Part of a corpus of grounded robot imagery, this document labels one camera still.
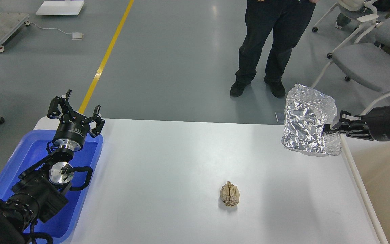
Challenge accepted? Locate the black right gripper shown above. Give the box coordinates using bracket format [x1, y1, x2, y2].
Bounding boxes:
[323, 106, 390, 141]

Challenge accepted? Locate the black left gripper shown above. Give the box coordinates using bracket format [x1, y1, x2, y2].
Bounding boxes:
[47, 90, 105, 151]

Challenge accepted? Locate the silver foil bag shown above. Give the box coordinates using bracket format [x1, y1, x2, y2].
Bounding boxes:
[281, 84, 342, 157]

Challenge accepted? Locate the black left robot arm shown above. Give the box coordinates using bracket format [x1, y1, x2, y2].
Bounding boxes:
[0, 90, 105, 244]

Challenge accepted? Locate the beige plastic bin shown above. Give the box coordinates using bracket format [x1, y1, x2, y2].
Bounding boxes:
[342, 136, 390, 243]

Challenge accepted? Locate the left floor metal plate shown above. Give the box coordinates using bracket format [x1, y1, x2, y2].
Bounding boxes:
[275, 112, 285, 124]

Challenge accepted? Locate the white office chair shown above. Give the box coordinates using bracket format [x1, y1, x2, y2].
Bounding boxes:
[312, 0, 379, 59]

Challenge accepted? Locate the white flat board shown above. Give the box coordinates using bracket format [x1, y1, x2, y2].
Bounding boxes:
[36, 0, 85, 16]

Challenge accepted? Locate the metal cart platform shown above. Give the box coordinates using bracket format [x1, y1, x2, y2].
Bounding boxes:
[0, 12, 30, 53]

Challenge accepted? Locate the person in dark clothes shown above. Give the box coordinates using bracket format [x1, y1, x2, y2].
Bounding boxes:
[230, 0, 317, 98]

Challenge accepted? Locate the crumpled brown paper ball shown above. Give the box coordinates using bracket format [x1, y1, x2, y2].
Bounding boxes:
[220, 181, 240, 207]

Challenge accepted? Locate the grey chair white frame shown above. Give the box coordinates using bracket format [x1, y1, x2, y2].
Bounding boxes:
[311, 18, 390, 114]

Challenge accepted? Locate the white power adapter with cable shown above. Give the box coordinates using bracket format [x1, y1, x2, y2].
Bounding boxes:
[25, 21, 85, 40]

